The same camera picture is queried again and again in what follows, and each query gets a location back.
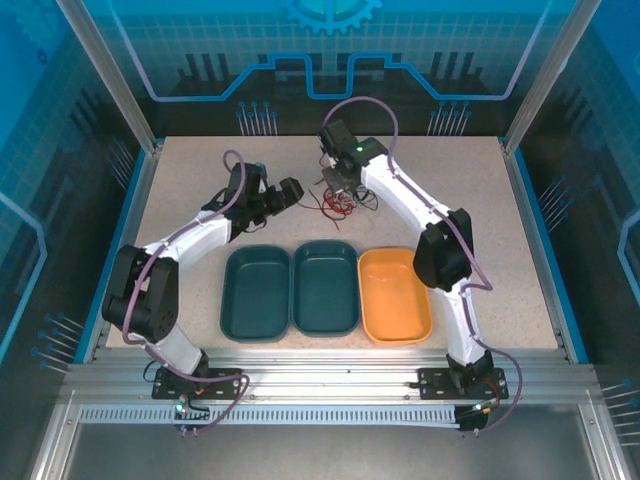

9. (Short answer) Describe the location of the aluminium frame post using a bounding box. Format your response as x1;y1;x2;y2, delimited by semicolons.
54;0;165;157
501;0;601;157

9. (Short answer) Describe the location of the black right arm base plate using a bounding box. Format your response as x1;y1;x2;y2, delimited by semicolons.
417;367;510;401

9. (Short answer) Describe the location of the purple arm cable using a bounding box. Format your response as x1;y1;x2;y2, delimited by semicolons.
323;97;524;434
121;149;251;432

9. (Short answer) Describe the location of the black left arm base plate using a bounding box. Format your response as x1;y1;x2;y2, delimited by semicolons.
152;366;244;401

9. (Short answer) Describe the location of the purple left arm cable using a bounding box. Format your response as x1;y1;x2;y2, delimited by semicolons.
121;149;251;432

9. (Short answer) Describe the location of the orange plastic tray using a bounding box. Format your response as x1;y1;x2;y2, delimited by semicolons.
357;248;434;345

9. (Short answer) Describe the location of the black cable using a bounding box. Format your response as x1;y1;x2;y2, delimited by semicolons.
348;185;382;215

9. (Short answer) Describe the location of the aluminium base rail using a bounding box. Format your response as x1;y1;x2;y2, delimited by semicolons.
64;347;597;407

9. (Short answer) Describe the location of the teal plastic tray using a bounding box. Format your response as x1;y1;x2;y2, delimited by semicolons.
292;240;361;337
219;243;293;344

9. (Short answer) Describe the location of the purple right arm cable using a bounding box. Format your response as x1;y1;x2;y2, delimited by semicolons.
323;97;524;434

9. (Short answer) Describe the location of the aluminium side rail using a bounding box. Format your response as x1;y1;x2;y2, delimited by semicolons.
82;142;165;365
502;139;576;362

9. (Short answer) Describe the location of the slotted cable duct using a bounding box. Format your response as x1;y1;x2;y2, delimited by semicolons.
79;403;462;426

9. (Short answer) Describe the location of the black cable connector block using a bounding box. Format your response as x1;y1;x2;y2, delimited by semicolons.
454;399;502;437
172;394;212;437

